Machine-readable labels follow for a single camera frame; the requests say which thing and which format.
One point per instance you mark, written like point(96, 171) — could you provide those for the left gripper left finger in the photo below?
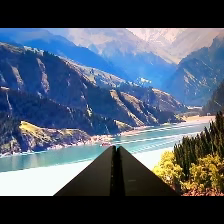
point(95, 176)

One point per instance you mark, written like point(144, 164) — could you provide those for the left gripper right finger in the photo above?
point(140, 178)

